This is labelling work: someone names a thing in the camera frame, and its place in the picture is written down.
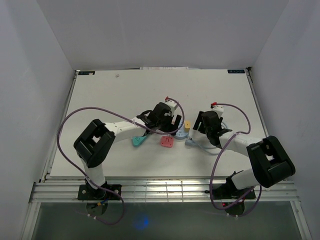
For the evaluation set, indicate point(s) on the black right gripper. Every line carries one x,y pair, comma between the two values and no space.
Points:
198,121

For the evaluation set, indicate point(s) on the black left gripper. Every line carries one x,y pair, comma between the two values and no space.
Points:
170,127

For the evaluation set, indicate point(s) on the yellow plug adapter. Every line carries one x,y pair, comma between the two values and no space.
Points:
187,126

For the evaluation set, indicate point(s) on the light blue round power strip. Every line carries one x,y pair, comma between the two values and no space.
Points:
181,133

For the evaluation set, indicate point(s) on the pink socket adapter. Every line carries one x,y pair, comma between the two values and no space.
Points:
167,141

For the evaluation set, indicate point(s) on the teal triangular power strip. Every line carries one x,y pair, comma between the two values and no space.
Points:
138,140

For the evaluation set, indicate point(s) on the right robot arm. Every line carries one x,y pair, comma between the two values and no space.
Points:
270,163

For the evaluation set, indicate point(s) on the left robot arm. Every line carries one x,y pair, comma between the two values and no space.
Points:
95,142

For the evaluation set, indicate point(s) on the right blue corner label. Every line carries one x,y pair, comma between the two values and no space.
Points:
236,71

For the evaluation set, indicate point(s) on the blue corner label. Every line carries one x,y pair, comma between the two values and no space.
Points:
236,71
86,73

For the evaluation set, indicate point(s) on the left blue corner label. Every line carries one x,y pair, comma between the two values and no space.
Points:
86,73

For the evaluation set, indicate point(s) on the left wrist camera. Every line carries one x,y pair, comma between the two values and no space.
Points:
171,103

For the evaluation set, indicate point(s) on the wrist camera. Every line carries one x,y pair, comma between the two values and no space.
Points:
171,103
219,109

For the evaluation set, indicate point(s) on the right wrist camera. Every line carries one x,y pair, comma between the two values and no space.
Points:
219,109

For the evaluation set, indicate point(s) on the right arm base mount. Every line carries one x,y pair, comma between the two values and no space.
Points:
229,191

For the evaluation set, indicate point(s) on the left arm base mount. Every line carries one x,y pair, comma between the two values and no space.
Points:
87,193

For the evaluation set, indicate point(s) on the aluminium front rail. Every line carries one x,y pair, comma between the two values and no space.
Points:
179,190

